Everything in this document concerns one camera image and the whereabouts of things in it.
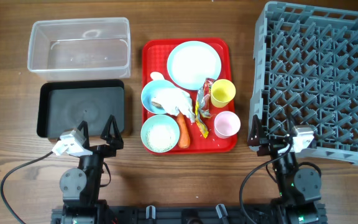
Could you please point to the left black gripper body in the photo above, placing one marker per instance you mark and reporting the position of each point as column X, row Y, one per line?
column 99, row 149

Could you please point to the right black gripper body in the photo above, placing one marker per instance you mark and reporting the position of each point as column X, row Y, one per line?
column 271, row 147

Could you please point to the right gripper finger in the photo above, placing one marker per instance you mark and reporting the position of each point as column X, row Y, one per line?
column 290, row 124
column 256, row 132

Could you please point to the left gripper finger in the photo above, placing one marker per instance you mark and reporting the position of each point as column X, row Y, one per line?
column 111, row 134
column 83, row 128

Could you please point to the pink plastic cup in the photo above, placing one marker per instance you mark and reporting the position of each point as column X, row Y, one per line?
column 226, row 124

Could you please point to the yellow plastic cup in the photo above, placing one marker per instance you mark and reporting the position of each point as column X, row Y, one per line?
column 222, row 92

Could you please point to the green bowl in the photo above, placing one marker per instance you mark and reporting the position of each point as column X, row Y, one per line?
column 158, row 120

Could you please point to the white rice pile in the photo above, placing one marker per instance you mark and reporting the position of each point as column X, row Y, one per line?
column 160, row 138

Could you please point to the light blue bowl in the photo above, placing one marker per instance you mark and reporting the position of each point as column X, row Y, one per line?
column 150, row 91

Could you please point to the red yellow snack wrapper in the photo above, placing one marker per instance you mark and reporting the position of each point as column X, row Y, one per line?
column 202, row 106

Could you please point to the orange carrot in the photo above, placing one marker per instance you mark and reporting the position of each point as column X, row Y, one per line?
column 184, row 139

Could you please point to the white napkin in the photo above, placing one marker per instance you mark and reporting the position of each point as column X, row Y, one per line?
column 174, row 101

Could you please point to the brown food ball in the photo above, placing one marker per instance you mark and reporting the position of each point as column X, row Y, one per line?
column 157, row 105

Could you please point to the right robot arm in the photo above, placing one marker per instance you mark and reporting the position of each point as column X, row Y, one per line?
column 299, row 184

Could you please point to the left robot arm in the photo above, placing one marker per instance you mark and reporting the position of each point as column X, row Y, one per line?
column 80, row 186

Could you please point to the grey dishwasher rack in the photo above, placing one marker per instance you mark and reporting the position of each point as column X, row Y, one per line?
column 306, row 65

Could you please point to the black plastic tray bin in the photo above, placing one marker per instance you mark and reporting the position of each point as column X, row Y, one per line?
column 64, row 105

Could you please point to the clear plastic bin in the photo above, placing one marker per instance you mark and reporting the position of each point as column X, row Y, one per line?
column 80, row 49

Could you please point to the white plastic spoon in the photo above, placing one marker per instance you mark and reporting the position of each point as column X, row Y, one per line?
column 156, row 76

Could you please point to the red serving tray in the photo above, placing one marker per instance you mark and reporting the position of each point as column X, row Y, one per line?
column 154, row 59

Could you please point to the large light blue plate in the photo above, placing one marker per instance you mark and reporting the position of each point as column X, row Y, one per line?
column 189, row 64

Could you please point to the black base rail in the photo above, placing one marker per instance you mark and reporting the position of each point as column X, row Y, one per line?
column 257, row 213

